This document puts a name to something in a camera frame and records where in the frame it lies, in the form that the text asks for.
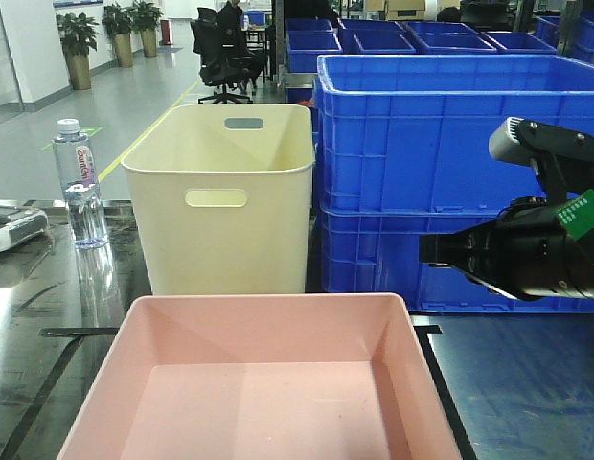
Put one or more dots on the white handheld device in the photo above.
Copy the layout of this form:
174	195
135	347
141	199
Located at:
19	224

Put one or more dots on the cream plastic basket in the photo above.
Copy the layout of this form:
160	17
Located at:
221	194

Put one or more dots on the green circuit board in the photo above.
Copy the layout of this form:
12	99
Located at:
576	216

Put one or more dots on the pink plastic bin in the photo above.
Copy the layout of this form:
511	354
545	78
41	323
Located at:
302	376

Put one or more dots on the large blue crate lower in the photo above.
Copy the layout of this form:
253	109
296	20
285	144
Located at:
375	251

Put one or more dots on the potted plant middle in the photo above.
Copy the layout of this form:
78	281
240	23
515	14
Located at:
118	26

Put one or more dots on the large blue crate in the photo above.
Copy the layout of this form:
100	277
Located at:
411	132
375	251

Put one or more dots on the clear water bottle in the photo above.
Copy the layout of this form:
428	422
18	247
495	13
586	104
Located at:
80	185

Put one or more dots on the black office chair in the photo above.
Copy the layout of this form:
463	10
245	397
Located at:
221	66

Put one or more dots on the person in black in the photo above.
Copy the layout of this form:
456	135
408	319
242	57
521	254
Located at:
233	42

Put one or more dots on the blue crates in background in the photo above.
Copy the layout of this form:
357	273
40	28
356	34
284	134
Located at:
308	39

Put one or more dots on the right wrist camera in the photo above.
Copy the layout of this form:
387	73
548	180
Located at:
561	159

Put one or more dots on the large blue crate upper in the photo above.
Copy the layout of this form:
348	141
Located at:
411	132

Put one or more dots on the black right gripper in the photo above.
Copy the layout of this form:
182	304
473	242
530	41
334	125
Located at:
525	253

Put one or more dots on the potted plant far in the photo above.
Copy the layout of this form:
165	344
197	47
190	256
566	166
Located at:
146	17

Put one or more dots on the potted plant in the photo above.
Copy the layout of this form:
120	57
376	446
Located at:
78	36
118	26
146	17

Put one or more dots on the potted plant near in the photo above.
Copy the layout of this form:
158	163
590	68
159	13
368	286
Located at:
78	36

